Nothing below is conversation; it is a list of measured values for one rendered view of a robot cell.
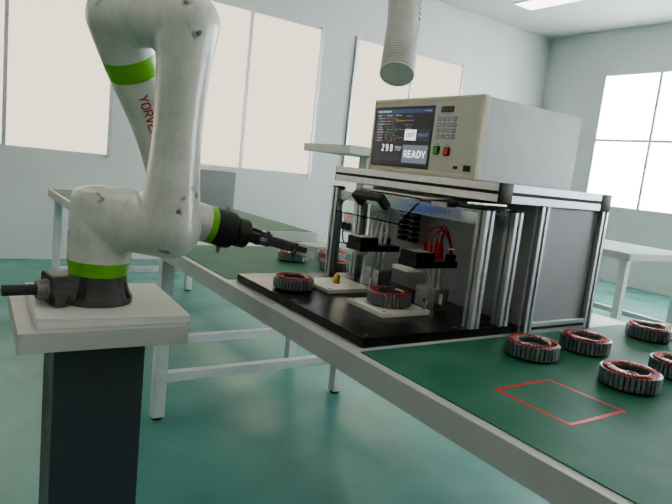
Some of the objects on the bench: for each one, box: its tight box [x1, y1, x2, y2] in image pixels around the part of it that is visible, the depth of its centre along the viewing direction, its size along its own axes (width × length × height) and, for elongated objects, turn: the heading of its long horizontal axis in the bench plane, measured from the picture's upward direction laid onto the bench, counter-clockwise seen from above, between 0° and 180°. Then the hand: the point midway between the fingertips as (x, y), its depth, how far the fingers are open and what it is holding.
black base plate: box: [237, 272, 515, 348], centre depth 159 cm, size 47×64×2 cm
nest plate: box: [347, 297, 430, 318], centre depth 148 cm, size 15×15×1 cm
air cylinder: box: [414, 284, 449, 310], centre depth 156 cm, size 5×8×6 cm
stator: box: [367, 285, 412, 309], centre depth 148 cm, size 11×11×4 cm
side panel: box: [514, 206, 609, 334], centre depth 152 cm, size 28×3×32 cm, turn 87°
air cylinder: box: [362, 266, 392, 287], centre depth 176 cm, size 5×8×6 cm
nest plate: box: [314, 277, 370, 294], centre depth 168 cm, size 15×15×1 cm
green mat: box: [361, 324, 672, 504], centre depth 118 cm, size 94×61×1 cm, turn 87°
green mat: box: [185, 245, 366, 279], centre depth 224 cm, size 94×61×1 cm, turn 87°
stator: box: [273, 272, 314, 292], centre depth 160 cm, size 11×11×4 cm
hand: (299, 247), depth 159 cm, fingers open, 13 cm apart
